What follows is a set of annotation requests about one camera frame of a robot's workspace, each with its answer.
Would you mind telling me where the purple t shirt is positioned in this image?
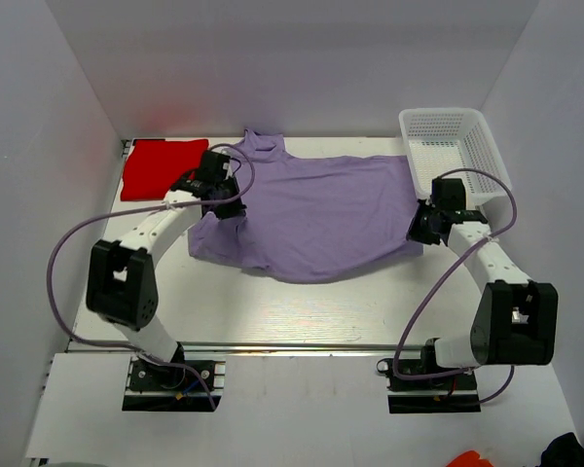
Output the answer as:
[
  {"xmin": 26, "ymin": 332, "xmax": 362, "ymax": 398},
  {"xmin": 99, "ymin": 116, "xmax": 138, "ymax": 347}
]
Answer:
[{"xmin": 188, "ymin": 129, "xmax": 423, "ymax": 283}]

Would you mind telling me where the folded red t shirt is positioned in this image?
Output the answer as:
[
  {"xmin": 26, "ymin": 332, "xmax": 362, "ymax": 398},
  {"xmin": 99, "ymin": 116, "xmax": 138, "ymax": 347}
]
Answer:
[{"xmin": 120, "ymin": 139, "xmax": 209, "ymax": 201}]

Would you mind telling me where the white plastic basket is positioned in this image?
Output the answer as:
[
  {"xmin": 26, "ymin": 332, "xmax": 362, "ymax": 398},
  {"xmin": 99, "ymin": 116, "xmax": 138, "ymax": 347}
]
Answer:
[{"xmin": 398, "ymin": 107, "xmax": 512, "ymax": 206}]

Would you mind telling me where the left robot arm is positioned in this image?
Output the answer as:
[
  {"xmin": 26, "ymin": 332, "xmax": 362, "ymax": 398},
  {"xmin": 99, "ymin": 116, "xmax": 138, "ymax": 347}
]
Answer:
[{"xmin": 86, "ymin": 150, "xmax": 245, "ymax": 388}]

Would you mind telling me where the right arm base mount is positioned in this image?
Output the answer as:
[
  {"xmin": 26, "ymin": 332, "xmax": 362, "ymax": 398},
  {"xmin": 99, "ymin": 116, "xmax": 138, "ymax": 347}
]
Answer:
[{"xmin": 376, "ymin": 358, "xmax": 481, "ymax": 414}]

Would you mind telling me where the orange object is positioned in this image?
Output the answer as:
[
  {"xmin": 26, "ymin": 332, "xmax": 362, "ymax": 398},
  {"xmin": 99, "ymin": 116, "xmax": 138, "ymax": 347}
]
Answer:
[{"xmin": 447, "ymin": 450, "xmax": 493, "ymax": 467}]

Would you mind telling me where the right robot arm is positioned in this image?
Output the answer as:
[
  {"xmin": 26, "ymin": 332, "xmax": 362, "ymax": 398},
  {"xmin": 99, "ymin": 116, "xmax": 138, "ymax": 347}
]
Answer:
[{"xmin": 408, "ymin": 172, "xmax": 559, "ymax": 388}]

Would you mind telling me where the black cloth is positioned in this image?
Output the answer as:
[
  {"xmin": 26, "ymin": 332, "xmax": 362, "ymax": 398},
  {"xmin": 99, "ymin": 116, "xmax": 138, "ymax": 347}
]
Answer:
[{"xmin": 539, "ymin": 432, "xmax": 584, "ymax": 467}]

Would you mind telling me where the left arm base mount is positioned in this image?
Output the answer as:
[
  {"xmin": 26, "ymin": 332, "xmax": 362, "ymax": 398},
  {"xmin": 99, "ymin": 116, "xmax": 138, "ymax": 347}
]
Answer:
[{"xmin": 122, "ymin": 358, "xmax": 225, "ymax": 413}]

